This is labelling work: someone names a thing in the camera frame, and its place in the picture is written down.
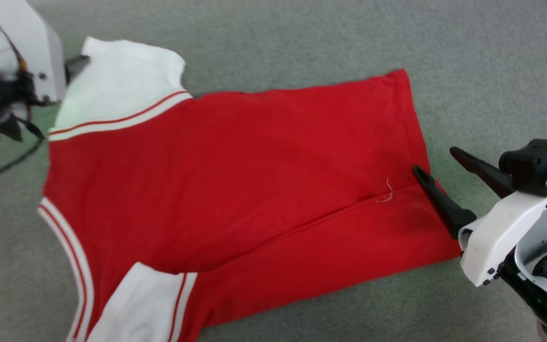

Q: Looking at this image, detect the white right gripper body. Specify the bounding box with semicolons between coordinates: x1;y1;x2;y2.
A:
458;189;547;288

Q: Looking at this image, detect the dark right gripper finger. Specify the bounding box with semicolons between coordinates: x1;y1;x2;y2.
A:
449;147;515;199
412;165;477;239

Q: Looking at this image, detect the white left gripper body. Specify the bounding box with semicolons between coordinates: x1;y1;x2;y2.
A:
0;0;68;104

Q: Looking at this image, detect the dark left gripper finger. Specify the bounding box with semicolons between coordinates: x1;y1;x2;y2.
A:
65;55;91;86

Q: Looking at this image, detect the red and white shirt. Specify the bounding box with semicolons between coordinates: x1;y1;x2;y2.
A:
37;37;462;342

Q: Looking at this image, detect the thin black cable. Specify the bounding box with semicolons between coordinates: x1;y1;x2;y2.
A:
0;119;46;181

